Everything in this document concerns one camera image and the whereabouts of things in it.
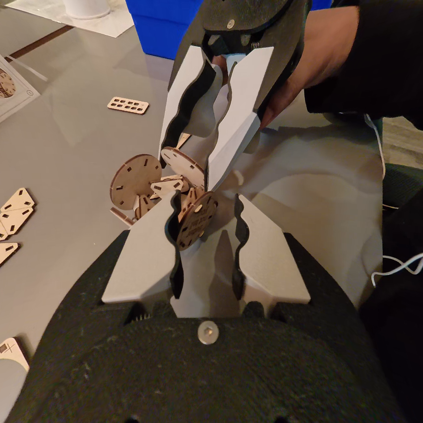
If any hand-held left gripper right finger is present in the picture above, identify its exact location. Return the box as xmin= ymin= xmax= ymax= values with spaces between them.
xmin=232 ymin=193 xmax=311 ymax=314

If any white paper sheet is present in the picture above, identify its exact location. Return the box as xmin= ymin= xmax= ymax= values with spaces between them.
xmin=5 ymin=0 xmax=135 ymax=39

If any wooden piece with square mark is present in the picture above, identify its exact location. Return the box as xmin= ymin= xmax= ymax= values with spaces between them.
xmin=0 ymin=337 xmax=30 ymax=373

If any white cup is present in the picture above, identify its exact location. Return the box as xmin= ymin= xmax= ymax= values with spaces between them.
xmin=62 ymin=0 xmax=111 ymax=19

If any rectangular wooden piece with slots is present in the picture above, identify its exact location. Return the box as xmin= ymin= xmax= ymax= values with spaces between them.
xmin=107 ymin=96 xmax=149 ymax=115

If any person's dark clothed lap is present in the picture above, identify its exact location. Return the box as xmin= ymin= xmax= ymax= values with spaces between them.
xmin=358 ymin=163 xmax=423 ymax=423

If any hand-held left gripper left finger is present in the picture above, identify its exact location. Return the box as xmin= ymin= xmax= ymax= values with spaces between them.
xmin=101 ymin=191 xmax=184 ymax=318

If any person's right forearm black sleeve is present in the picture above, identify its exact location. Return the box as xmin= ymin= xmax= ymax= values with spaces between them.
xmin=303 ymin=0 xmax=423 ymax=130

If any white cable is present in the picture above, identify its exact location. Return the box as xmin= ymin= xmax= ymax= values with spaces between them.
xmin=364 ymin=113 xmax=423 ymax=289

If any blue box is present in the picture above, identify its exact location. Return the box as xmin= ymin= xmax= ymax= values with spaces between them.
xmin=125 ymin=0 xmax=206 ymax=61

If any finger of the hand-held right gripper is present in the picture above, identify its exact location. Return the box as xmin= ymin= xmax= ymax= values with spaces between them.
xmin=205 ymin=46 xmax=275 ymax=193
xmin=159 ymin=45 xmax=223 ymax=172

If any clear plastic strip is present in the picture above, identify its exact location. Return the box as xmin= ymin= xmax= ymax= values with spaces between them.
xmin=6 ymin=54 xmax=49 ymax=82

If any person's right hand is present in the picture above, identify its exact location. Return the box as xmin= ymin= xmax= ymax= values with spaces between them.
xmin=259 ymin=6 xmax=361 ymax=130

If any wooden model with round discs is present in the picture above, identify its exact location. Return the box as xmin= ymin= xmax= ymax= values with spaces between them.
xmin=109 ymin=133 xmax=219 ymax=252

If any instruction sheet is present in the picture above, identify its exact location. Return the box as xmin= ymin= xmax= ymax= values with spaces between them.
xmin=0 ymin=54 xmax=41 ymax=123

